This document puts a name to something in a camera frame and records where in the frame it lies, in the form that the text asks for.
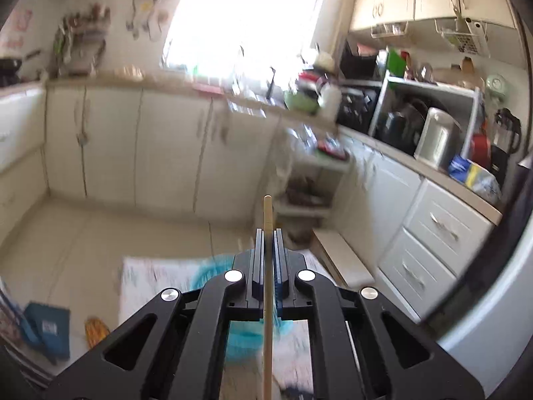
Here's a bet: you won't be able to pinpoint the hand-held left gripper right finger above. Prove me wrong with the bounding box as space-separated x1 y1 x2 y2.
272 229 486 400

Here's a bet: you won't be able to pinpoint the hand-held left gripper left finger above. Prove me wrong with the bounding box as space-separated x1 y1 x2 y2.
44 229 265 400

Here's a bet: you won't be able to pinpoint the wooden chopstick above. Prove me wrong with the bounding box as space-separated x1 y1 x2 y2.
263 196 274 400

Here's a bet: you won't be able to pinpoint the blue plastic basket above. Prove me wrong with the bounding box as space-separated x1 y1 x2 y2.
191 253 293 361

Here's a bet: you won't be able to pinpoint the white step board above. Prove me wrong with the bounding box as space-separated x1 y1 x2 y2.
312 230 375 287

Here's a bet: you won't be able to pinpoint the white storage cart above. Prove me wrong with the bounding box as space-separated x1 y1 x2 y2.
272 127 351 234

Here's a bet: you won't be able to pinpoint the patterned white mat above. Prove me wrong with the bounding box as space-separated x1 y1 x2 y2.
119 252 348 400

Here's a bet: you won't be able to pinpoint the dark utensil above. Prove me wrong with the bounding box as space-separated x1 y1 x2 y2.
279 384 313 400

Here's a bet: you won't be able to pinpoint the white drawer cabinet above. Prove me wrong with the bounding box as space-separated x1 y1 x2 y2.
333 133 502 321

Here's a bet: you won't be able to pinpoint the green bowl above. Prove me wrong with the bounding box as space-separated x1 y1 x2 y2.
284 89 319 114

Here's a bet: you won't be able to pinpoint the white plastic jug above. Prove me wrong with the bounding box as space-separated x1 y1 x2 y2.
320 83 343 122

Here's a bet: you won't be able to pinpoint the orange slipper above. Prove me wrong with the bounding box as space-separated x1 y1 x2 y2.
84 319 110 349

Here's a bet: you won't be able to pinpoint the black cooking pot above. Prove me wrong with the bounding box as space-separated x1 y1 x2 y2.
377 110 422 156

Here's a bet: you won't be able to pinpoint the cream lower cabinets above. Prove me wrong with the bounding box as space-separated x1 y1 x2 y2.
0 79 288 238

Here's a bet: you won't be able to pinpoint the silver thermos pot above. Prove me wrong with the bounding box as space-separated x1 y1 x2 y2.
414 107 461 169

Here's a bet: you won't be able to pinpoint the white refrigerator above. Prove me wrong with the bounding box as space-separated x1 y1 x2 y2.
437 258 533 396

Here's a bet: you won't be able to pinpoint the blue and yellow bag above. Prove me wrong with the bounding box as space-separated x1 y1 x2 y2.
449 155 502 205

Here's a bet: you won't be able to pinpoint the blue box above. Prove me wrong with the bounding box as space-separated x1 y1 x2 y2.
23 302 71 360

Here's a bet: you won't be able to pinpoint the black microwave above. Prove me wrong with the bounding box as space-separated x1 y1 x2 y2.
339 39 388 80

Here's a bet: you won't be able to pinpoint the red pot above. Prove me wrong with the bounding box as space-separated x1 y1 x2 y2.
470 133 494 167

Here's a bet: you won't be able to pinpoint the green cutting board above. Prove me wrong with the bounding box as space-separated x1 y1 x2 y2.
385 49 409 78

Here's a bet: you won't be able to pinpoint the white counter shelf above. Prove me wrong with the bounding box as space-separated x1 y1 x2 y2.
368 76 486 163

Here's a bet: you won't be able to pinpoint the dark metal rack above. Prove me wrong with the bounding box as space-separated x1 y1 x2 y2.
0 277 55 389

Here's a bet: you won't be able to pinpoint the kitchen window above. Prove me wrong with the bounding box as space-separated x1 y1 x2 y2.
160 0 334 81

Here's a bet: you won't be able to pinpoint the hanging kitchen tools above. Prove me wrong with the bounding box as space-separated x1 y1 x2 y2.
126 0 168 41

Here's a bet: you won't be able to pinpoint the pale green round appliance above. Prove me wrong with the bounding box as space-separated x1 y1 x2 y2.
485 74 511 103

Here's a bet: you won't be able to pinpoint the black frying pan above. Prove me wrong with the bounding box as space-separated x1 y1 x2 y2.
0 50 43 87

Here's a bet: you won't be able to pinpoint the small white wire rack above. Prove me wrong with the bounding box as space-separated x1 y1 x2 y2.
370 22 409 40

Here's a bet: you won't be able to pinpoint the wall spice rack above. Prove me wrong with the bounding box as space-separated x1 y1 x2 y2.
49 3 111 78

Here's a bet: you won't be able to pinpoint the large white wire rack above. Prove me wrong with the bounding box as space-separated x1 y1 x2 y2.
435 17 491 58

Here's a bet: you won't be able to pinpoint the pink wall poster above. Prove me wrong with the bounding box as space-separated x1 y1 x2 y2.
0 8 34 51

